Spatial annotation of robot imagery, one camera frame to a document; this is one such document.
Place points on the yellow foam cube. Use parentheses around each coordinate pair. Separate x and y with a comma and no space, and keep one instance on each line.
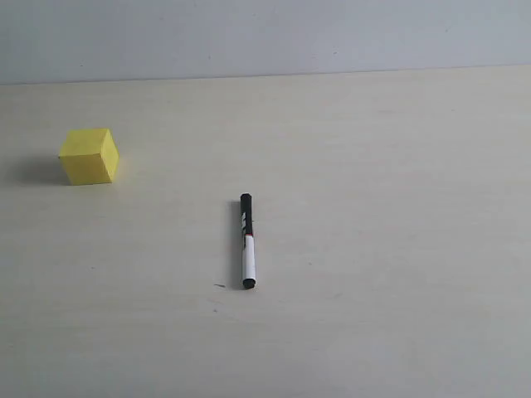
(89,156)

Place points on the black and white marker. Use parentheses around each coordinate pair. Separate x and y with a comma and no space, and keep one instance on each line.
(248,244)

